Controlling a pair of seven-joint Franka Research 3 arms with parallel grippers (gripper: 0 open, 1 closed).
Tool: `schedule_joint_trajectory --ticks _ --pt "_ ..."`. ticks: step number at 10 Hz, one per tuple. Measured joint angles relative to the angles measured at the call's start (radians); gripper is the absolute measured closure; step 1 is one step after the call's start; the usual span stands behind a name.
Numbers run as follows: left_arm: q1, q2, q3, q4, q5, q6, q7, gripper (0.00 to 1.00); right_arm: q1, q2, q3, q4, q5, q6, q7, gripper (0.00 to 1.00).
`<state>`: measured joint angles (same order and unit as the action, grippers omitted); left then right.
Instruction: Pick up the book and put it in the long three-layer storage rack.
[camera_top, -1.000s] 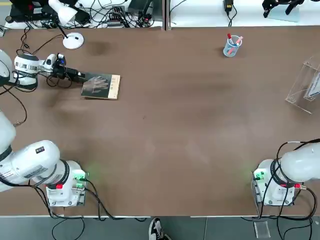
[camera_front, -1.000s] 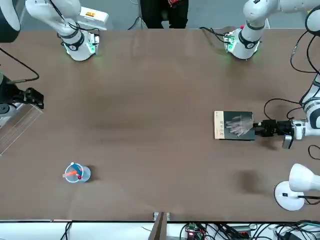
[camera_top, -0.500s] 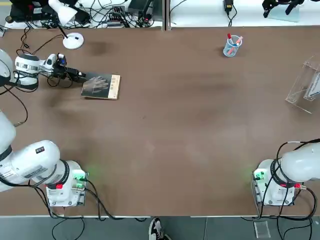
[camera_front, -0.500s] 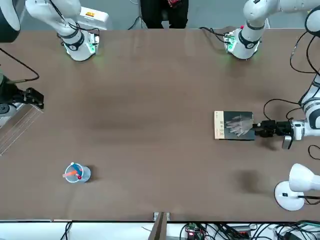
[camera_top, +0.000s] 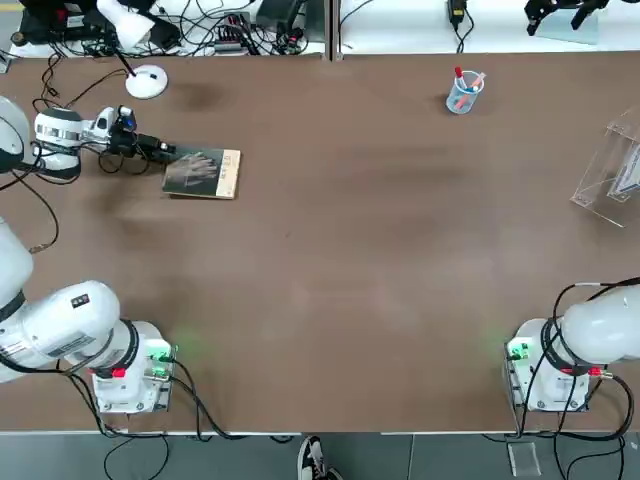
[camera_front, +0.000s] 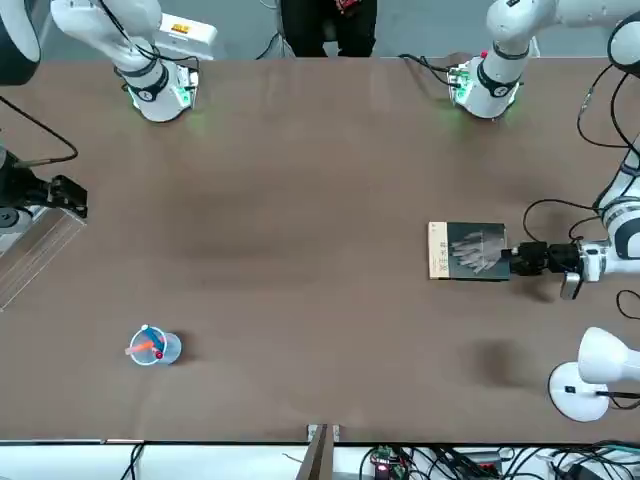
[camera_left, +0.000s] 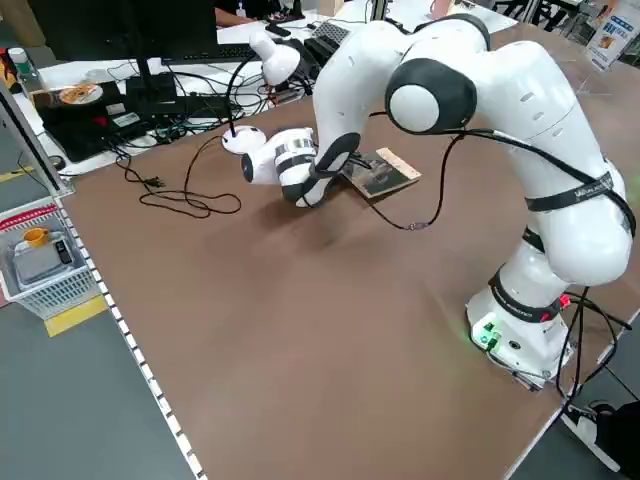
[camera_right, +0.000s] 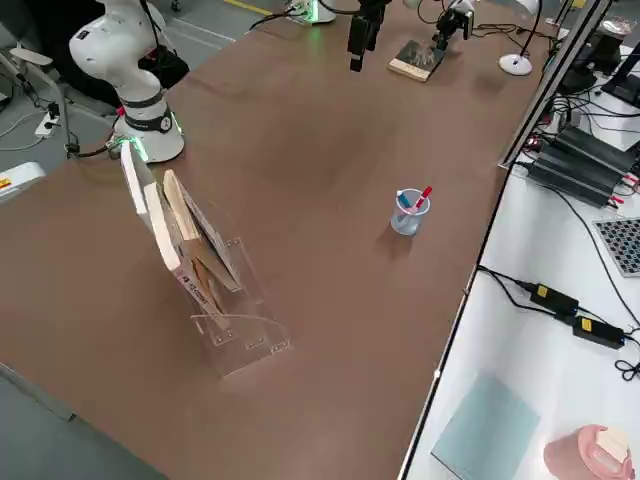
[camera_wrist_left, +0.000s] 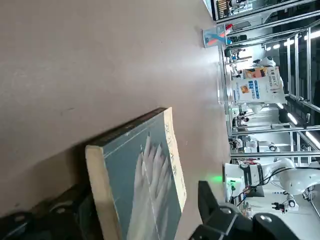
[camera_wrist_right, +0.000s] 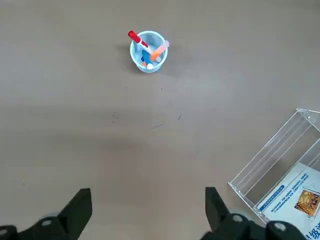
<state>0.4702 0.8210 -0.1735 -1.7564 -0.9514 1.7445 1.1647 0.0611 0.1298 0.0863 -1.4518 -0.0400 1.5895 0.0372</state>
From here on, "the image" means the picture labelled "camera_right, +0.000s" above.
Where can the white box with yellow label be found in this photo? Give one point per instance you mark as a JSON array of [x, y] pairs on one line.
[[22, 180]]

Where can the cartoon cover book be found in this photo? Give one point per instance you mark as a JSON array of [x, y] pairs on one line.
[[177, 210]]

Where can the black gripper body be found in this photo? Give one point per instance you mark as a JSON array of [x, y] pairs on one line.
[[372, 9], [450, 22]]

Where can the pink round container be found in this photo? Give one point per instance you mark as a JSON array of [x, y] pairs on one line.
[[570, 455]]

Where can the red pen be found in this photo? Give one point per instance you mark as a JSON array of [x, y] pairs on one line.
[[426, 194]]

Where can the black power supply box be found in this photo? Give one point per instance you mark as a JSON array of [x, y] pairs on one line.
[[600, 147], [575, 175]]

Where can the white power strip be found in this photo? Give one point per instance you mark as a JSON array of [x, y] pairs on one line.
[[48, 125]]

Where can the pale teal plate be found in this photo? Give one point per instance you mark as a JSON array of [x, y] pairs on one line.
[[485, 430]]

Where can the clear acrylic storage rack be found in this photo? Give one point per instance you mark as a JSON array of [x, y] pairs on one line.
[[250, 340]]

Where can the grey perforated board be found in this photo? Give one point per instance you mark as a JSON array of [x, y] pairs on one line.
[[622, 245]]

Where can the white desk lamp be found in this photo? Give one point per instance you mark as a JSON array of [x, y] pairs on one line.
[[515, 65]]

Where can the blue pen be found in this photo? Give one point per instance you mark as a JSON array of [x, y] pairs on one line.
[[406, 199]]

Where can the aluminium divider post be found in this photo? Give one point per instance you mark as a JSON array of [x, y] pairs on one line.
[[540, 100]]

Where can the blue and white cover book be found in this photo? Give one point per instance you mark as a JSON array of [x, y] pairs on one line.
[[212, 240]]

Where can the cream block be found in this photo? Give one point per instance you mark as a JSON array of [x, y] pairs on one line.
[[614, 442]]

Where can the dark teal hand-cover book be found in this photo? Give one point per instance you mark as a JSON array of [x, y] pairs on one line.
[[415, 62]]

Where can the black adapter with yellow label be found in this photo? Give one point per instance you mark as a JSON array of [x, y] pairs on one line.
[[555, 299], [597, 331]]

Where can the clear plastic pen cup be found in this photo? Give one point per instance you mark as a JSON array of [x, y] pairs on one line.
[[405, 225]]

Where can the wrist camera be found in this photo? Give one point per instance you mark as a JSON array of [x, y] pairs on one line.
[[467, 25]]

